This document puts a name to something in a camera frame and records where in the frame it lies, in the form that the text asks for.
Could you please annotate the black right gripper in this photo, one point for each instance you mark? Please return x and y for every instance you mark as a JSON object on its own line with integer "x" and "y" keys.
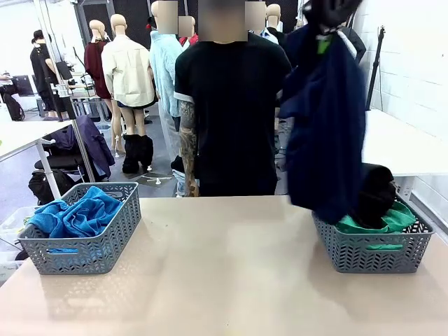
{"x": 332, "y": 14}

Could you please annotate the navy blue garment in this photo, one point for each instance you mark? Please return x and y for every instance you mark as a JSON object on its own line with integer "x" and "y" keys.
{"x": 325, "y": 140}

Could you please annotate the black garment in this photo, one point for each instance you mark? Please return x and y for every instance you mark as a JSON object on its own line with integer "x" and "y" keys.
{"x": 376, "y": 196}

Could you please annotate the green garment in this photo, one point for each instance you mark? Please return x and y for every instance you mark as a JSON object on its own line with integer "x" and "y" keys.
{"x": 399, "y": 217}

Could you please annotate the bright blue garment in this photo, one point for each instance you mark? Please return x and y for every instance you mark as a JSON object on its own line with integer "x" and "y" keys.
{"x": 80, "y": 213}

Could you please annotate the person's tattooed right forearm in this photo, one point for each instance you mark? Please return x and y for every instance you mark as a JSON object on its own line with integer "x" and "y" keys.
{"x": 188, "y": 147}

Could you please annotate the person's right hand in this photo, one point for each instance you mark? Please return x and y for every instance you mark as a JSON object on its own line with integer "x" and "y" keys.
{"x": 192, "y": 189}

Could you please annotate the mannequin in white shirt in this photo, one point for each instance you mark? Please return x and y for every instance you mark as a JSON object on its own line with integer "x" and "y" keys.
{"x": 347, "y": 43}

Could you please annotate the mannequin in black coat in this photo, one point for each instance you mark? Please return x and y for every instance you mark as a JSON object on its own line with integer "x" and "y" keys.
{"x": 360, "y": 49}

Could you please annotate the mannequin in black jacket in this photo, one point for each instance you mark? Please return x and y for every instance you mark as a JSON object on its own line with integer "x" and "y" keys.
{"x": 283, "y": 36}

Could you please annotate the black tripod stand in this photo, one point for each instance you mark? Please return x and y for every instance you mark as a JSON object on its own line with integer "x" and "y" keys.
{"x": 376, "y": 63}

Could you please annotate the mannequin in denim shirt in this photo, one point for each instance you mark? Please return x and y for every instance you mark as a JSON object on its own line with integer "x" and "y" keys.
{"x": 267, "y": 35}

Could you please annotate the person in black t-shirt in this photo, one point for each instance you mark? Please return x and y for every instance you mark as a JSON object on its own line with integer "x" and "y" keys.
{"x": 234, "y": 105}

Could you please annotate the white side table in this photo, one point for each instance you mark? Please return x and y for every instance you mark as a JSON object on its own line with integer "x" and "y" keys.
{"x": 402, "y": 147}

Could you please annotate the mannequin in red jacket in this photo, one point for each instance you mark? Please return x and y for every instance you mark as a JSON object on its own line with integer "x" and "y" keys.
{"x": 189, "y": 39}

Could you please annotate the mannequin in light blue fleece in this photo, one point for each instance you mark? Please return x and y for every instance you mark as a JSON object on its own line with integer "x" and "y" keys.
{"x": 164, "y": 70}

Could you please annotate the mannequin in cream jacket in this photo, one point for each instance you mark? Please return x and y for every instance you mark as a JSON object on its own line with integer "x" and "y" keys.
{"x": 127, "y": 70}

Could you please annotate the jeans bundle at mannequin ankles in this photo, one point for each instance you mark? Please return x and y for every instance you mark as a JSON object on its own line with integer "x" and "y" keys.
{"x": 178, "y": 178}

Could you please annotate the white mannequin foot stand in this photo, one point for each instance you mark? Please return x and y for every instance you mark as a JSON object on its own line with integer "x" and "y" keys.
{"x": 157, "y": 179}

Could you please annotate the black pants at mannequin ankles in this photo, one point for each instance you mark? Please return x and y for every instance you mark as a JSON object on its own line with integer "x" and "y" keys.
{"x": 138, "y": 154}

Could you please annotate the gray woven plastic basket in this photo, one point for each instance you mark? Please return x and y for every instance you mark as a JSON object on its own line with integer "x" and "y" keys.
{"x": 105, "y": 252}
{"x": 350, "y": 259}

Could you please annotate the mannequin in maroon top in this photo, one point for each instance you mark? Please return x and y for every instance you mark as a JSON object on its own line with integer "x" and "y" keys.
{"x": 94, "y": 66}

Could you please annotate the purple jacket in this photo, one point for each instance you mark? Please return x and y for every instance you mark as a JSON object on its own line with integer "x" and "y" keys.
{"x": 98, "y": 147}

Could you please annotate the black flat screen on stand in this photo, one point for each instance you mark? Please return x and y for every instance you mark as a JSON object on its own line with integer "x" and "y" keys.
{"x": 64, "y": 70}

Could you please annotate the standing person in black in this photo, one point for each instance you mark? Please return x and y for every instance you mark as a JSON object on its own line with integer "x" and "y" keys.
{"x": 45, "y": 77}

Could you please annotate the black office chair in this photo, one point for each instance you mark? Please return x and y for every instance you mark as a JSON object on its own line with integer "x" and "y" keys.
{"x": 59, "y": 161}

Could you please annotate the black computer monitor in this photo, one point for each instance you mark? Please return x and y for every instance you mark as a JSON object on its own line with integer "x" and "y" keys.
{"x": 24, "y": 85}

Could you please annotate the black backpack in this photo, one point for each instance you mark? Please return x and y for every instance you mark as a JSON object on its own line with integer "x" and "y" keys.
{"x": 45, "y": 185}

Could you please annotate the clear plastic floor bin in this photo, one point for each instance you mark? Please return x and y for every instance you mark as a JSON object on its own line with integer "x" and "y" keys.
{"x": 14, "y": 220}

